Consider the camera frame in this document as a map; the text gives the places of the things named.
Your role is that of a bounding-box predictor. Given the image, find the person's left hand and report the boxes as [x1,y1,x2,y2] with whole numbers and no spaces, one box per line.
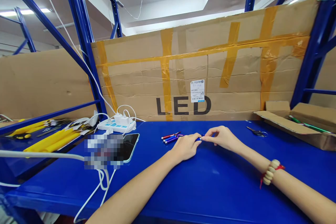
[170,132,203,162]

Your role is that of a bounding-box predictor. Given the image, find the person's right hand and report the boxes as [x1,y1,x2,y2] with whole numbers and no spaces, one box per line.
[203,125,249,154]

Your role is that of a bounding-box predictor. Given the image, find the red mini flashlight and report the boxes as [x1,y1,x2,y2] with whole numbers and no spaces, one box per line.
[161,131,181,140]

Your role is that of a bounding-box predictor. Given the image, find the smartphone with light case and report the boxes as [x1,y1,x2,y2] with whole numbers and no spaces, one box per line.
[121,133,140,164]

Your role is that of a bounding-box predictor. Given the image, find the white power strip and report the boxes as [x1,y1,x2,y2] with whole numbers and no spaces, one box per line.
[97,118,137,134]

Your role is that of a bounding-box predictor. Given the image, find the green sticks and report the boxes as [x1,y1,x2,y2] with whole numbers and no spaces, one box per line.
[287,115,332,134]

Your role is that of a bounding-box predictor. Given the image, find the large taped cardboard sheet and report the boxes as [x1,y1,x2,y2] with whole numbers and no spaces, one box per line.
[90,0,320,123]

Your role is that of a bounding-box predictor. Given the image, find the open cardboard box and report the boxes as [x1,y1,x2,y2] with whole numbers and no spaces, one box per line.
[253,100,336,152]

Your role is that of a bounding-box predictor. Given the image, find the cardboard sheet behind rack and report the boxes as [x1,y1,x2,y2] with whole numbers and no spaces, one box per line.
[308,47,336,109]

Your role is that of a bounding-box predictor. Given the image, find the pile of black white parts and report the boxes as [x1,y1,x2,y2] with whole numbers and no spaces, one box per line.
[36,118,98,138]

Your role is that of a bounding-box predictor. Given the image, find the plain cardboard sheet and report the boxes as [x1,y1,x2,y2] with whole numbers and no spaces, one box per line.
[0,47,98,123]

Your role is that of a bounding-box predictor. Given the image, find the blue metal shelf rack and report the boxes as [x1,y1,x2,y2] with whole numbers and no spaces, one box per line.
[0,0,336,224]

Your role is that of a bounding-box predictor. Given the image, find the metal keys with ring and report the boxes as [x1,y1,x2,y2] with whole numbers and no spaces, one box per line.
[246,126,268,138]

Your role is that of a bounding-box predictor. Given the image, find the white charging cable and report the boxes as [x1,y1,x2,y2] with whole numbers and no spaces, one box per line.
[73,167,118,224]

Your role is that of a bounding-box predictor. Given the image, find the white cable along rack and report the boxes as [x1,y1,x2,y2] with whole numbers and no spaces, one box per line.
[34,0,119,116]

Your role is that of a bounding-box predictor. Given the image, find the yellow plastic handles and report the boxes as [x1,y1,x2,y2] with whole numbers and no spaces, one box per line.
[23,129,82,154]

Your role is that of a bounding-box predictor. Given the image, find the thick grey cable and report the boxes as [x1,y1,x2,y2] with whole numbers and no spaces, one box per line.
[0,149,85,162]

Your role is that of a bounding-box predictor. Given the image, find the yellow handled knife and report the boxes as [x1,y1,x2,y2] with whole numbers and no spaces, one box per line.
[5,119,51,140]

